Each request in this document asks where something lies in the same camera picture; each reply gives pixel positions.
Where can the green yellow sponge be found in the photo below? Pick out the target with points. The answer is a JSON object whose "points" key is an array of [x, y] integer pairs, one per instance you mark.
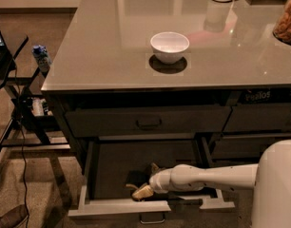
{"points": [[138, 180]]}

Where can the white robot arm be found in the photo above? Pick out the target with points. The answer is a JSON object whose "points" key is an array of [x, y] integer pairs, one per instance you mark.
{"points": [[269, 179]]}

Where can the open grey middle drawer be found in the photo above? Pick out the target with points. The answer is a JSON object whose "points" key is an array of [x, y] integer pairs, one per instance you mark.
{"points": [[104, 195]]}

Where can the closed top drawer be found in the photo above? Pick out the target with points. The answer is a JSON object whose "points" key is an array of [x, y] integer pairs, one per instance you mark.
{"points": [[99, 122]]}

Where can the dark cabinet counter unit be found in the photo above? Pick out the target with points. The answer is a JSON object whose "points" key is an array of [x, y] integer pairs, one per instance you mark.
{"points": [[106, 61]]}

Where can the right closed drawers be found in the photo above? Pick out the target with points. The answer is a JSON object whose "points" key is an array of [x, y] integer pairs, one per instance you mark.
{"points": [[250, 129]]}

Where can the white ceramic bowl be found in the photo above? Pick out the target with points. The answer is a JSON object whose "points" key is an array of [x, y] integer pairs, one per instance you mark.
{"points": [[169, 47]]}

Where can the brown shoe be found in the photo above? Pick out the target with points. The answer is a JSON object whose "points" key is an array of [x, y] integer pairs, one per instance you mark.
{"points": [[14, 217]]}

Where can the plastic water bottle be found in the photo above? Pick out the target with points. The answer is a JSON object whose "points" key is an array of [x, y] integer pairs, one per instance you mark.
{"points": [[42, 58]]}

